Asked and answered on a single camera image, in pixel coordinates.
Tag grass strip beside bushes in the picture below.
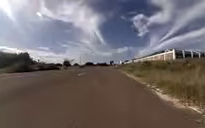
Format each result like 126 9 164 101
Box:
0 68 28 76

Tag dark trees and bushes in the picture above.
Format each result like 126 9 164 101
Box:
0 48 63 73

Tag reddish brown asphalt road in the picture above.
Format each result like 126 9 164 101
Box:
0 65 205 128

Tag dry grass verge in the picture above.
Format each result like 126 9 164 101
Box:
118 57 205 111

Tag pale stone kerb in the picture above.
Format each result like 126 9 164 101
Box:
118 68 205 125

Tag row of distant trees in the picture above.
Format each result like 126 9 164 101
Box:
62 59 116 67

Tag long wall with white posts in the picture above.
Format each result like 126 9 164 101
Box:
122 48 205 65

